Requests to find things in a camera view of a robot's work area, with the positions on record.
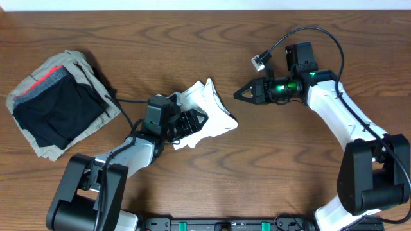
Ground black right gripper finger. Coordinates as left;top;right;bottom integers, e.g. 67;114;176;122
233;80;256;96
233;91;256;103

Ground white t-shirt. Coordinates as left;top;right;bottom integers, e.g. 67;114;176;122
168;78;238;150

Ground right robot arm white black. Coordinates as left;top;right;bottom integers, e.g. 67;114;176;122
234;70;410;230

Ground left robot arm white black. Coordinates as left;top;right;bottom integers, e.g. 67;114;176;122
46;109;209;230

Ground black folded garment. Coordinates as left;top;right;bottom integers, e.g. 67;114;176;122
13;76;105;150

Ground grey folded garment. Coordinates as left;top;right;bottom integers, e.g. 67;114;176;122
13;65;70;108

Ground red folded garment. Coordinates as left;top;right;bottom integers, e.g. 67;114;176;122
14;65;64;98

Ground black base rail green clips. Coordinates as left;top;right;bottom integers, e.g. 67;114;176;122
144;217;385;231

